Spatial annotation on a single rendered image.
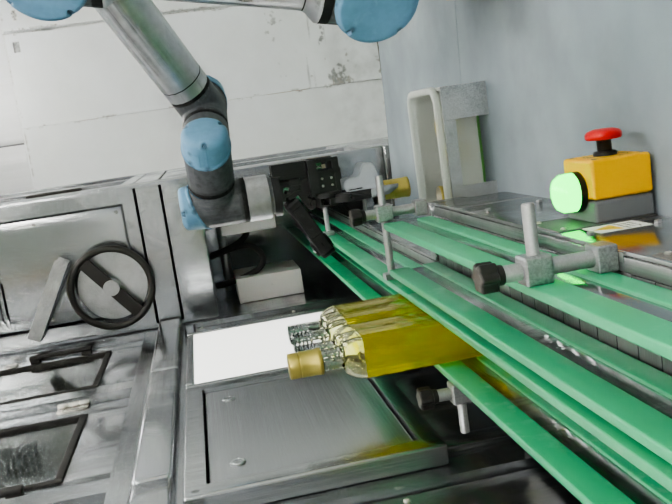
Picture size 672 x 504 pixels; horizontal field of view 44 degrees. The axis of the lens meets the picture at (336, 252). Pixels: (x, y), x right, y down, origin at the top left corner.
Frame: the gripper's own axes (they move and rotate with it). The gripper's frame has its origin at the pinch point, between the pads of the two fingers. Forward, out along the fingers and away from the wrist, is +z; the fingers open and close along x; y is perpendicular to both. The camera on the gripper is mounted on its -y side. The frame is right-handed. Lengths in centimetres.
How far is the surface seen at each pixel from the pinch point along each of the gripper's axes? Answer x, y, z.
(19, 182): 395, 6, -138
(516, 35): -22.5, 21.2, 16.8
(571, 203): -55, 0, 7
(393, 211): -11.0, -2.6, -2.2
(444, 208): -17.4, -2.7, 4.4
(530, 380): -68, -14, -5
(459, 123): -7.1, 9.6, 11.7
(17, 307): 76, -21, -81
